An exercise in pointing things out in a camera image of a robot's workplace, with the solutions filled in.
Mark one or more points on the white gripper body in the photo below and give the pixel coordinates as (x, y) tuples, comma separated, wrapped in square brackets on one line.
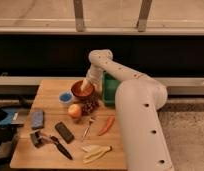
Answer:
[(94, 74)]

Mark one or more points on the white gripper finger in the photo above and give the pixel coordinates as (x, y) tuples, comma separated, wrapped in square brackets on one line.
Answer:
[(84, 85)]

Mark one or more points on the orange bowl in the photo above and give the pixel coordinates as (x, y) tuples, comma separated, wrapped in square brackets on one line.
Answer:
[(78, 92)]

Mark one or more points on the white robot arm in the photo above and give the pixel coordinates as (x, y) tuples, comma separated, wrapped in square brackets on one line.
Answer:
[(137, 99)]

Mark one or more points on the green plastic tray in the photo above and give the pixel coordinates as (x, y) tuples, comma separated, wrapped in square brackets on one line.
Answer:
[(109, 87)]

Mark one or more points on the purple bowl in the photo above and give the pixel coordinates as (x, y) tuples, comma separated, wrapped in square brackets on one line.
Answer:
[(84, 98)]

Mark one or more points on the dark grape bunch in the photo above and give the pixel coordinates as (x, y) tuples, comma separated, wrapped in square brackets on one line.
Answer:
[(89, 105)]

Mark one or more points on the blue and white cup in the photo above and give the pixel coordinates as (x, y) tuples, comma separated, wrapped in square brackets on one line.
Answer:
[(66, 98)]

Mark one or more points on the red yellow apple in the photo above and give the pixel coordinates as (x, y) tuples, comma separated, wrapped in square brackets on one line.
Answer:
[(75, 111)]

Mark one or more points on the metal fork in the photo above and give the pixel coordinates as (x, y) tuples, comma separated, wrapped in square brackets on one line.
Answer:
[(91, 120)]

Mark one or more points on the orange carrot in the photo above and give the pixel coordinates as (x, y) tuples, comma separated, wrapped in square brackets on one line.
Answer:
[(107, 125)]

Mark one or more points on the black rectangular remote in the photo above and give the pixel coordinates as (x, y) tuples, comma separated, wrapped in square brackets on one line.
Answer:
[(64, 132)]

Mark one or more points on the blue sponge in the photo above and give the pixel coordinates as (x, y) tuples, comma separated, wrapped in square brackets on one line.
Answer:
[(37, 119)]

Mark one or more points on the black metal binder clip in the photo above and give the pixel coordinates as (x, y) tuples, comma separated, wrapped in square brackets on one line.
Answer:
[(35, 139)]

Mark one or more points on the blue box beside table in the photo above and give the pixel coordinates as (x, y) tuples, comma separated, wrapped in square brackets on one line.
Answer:
[(14, 117)]

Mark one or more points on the black handled knife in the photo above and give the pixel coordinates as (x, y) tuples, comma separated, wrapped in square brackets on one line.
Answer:
[(59, 146)]

